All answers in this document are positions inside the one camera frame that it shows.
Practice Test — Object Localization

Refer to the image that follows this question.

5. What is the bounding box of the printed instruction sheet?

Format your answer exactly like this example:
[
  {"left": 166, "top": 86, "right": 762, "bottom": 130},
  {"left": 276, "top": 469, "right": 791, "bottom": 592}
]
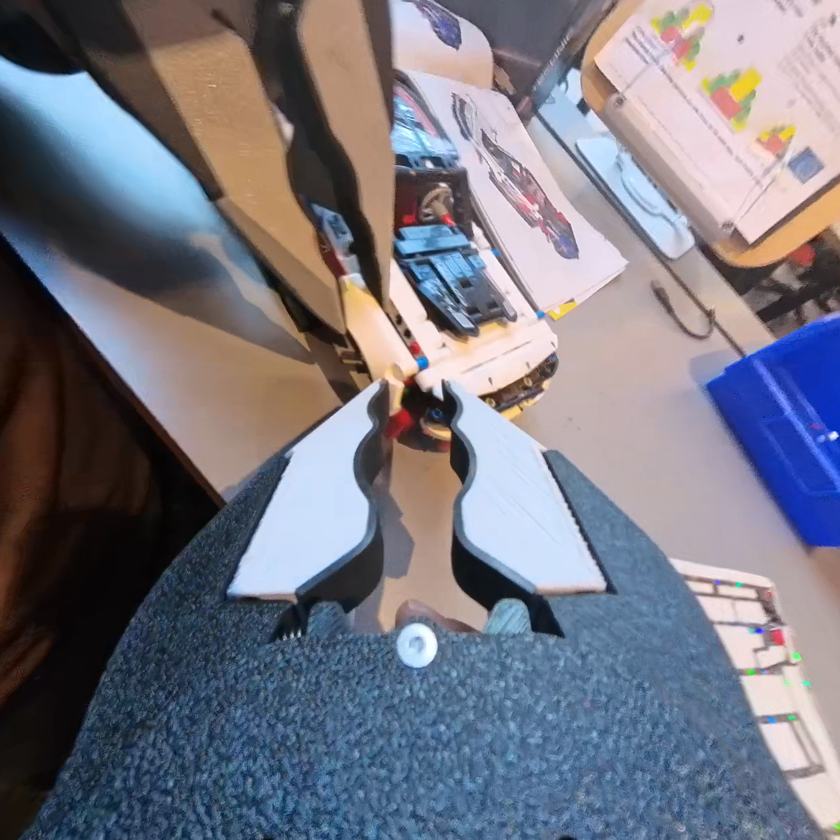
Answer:
[{"left": 594, "top": 0, "right": 840, "bottom": 245}]

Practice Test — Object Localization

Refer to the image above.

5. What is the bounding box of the open instruction booklet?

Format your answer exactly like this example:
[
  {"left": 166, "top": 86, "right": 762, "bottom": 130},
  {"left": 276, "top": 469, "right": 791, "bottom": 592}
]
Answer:
[{"left": 387, "top": 0, "right": 627, "bottom": 316}]

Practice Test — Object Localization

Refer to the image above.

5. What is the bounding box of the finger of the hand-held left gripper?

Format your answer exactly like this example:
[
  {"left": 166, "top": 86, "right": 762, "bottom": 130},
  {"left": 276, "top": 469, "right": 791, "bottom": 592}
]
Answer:
[
  {"left": 294, "top": 0, "right": 398, "bottom": 311},
  {"left": 123, "top": 0, "right": 349, "bottom": 336}
]

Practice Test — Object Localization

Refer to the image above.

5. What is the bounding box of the blue plastic bin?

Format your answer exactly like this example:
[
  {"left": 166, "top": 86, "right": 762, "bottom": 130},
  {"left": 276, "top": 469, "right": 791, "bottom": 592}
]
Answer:
[{"left": 705, "top": 315, "right": 840, "bottom": 549}]

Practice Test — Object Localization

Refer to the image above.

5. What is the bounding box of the black cable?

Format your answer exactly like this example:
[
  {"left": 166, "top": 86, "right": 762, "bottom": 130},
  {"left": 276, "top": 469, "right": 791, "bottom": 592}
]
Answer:
[{"left": 630, "top": 217, "right": 749, "bottom": 358}]

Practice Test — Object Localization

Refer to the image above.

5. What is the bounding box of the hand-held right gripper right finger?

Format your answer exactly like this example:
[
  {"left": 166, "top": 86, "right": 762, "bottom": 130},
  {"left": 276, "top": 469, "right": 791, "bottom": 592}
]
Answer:
[{"left": 441, "top": 379, "right": 608, "bottom": 595}]

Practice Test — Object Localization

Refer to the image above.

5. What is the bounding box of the holographic sticker sheet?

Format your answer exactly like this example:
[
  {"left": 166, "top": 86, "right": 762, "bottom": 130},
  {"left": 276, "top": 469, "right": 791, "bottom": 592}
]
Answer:
[{"left": 669, "top": 558, "right": 840, "bottom": 834}]

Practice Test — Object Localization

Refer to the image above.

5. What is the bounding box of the black toy box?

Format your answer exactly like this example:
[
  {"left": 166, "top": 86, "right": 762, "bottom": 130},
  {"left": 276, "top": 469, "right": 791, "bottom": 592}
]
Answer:
[{"left": 459, "top": 0, "right": 618, "bottom": 119}]

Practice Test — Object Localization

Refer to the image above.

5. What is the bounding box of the toy brick race car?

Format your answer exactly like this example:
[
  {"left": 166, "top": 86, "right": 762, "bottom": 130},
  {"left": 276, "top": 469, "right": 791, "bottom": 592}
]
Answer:
[{"left": 282, "top": 69, "right": 560, "bottom": 454}]

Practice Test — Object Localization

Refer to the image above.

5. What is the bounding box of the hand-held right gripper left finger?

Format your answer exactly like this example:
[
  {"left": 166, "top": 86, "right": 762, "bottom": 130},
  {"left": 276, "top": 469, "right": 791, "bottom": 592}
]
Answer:
[{"left": 226, "top": 379, "right": 393, "bottom": 601}]

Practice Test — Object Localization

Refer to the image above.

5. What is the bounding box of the tan wooden board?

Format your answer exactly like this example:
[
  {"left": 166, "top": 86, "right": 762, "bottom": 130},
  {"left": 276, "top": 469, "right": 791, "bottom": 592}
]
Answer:
[{"left": 581, "top": 26, "right": 840, "bottom": 270}]

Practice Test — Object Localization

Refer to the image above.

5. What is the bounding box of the white curved brick piece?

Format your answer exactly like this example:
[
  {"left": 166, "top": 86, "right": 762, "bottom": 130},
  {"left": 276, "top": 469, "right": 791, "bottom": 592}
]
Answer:
[{"left": 340, "top": 272, "right": 421, "bottom": 398}]

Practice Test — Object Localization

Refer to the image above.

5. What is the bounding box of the person's torso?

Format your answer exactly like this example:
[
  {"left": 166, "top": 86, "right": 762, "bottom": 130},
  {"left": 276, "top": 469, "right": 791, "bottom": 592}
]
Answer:
[{"left": 0, "top": 236, "right": 224, "bottom": 840}]

